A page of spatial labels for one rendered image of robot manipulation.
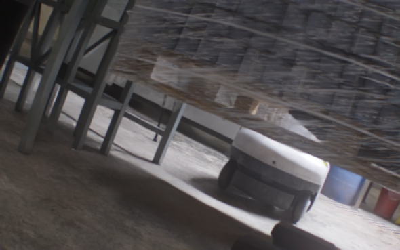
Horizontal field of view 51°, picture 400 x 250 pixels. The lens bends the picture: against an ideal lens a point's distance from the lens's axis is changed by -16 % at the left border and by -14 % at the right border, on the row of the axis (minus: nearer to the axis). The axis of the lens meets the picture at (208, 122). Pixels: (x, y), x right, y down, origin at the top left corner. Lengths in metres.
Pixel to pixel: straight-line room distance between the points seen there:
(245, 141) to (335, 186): 1.93
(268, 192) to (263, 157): 0.18
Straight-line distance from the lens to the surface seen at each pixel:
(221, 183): 2.57
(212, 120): 4.20
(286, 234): 1.86
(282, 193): 2.44
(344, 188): 4.29
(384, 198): 4.82
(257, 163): 2.44
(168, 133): 2.53
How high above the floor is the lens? 0.48
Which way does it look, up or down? 4 degrees down
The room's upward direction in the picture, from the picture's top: 23 degrees clockwise
